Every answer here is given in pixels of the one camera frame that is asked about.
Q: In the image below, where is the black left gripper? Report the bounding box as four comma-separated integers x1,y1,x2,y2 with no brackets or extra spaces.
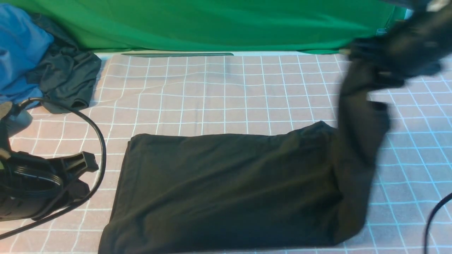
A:
1,150,99,221

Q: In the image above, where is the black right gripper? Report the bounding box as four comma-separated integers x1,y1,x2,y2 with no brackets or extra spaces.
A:
348,4,452,89

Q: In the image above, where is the dark gray long-sleeve top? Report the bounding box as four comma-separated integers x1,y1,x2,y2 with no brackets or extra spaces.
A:
98,60,390,254

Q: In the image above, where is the dark crumpled garment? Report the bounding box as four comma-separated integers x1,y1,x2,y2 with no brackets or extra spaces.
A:
26,13,102,111

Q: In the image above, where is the pink checkered tablecloth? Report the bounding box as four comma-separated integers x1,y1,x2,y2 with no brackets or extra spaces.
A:
0,53,451,254

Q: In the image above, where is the blue crumpled garment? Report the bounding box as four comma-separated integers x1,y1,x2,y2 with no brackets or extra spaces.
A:
0,3,54,103

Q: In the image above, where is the green backdrop cloth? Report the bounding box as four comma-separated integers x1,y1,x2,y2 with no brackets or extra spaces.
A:
6,0,406,54

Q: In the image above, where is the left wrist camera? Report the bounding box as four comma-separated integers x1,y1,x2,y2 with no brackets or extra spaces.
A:
0,102,33,137

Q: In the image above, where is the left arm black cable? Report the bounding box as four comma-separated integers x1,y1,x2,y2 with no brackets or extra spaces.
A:
0,98,107,240

